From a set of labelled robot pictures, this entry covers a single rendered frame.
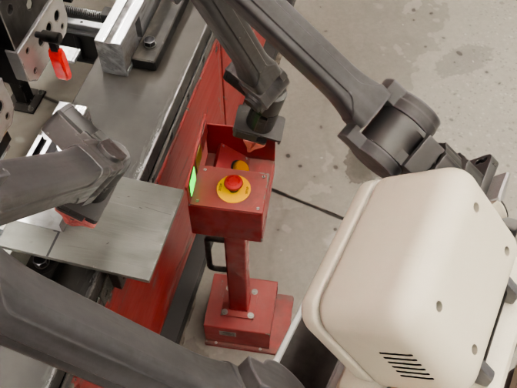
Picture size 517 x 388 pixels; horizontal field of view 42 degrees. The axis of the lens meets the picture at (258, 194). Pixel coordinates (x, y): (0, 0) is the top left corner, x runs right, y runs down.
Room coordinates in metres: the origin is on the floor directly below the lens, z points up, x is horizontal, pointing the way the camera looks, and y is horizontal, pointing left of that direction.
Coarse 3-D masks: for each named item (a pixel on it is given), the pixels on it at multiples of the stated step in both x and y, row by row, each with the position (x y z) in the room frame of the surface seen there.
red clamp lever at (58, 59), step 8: (40, 32) 0.78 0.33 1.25; (48, 32) 0.78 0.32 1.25; (56, 32) 0.78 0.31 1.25; (48, 40) 0.77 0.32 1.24; (56, 40) 0.76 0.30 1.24; (56, 48) 0.77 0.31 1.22; (56, 56) 0.77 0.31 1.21; (64, 56) 0.77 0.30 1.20; (56, 64) 0.77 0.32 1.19; (64, 64) 0.77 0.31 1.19; (56, 72) 0.77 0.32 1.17; (64, 72) 0.77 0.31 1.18
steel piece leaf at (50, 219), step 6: (48, 210) 0.62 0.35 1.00; (54, 210) 0.62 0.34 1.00; (30, 216) 0.60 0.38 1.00; (36, 216) 0.60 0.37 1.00; (42, 216) 0.60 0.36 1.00; (48, 216) 0.60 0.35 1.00; (54, 216) 0.60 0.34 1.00; (60, 216) 0.60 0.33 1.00; (24, 222) 0.59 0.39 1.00; (30, 222) 0.59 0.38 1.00; (36, 222) 0.59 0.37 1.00; (42, 222) 0.59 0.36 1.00; (48, 222) 0.59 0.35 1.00; (54, 222) 0.59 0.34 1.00; (60, 222) 0.58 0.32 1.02; (48, 228) 0.58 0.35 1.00; (54, 228) 0.58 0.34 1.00; (60, 228) 0.58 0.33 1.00
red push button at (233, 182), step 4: (228, 176) 0.83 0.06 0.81; (232, 176) 0.83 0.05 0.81; (236, 176) 0.83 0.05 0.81; (228, 180) 0.82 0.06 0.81; (232, 180) 0.81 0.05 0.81; (236, 180) 0.82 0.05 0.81; (240, 180) 0.82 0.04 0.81; (224, 184) 0.81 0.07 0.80; (228, 184) 0.81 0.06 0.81; (232, 184) 0.81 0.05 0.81; (236, 184) 0.81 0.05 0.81; (240, 184) 0.81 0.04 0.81; (228, 188) 0.80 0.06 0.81; (232, 188) 0.80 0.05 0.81; (236, 188) 0.80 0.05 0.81; (240, 188) 0.80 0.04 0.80; (232, 192) 0.80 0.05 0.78
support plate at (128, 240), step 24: (120, 192) 0.65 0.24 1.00; (144, 192) 0.65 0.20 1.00; (168, 192) 0.65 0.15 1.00; (120, 216) 0.61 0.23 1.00; (144, 216) 0.61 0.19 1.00; (168, 216) 0.61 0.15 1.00; (0, 240) 0.56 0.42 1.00; (24, 240) 0.56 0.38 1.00; (48, 240) 0.56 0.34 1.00; (72, 240) 0.56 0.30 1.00; (96, 240) 0.56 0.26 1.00; (120, 240) 0.56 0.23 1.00; (144, 240) 0.56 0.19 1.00; (72, 264) 0.52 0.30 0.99; (96, 264) 0.51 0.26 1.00; (120, 264) 0.51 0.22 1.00; (144, 264) 0.51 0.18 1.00
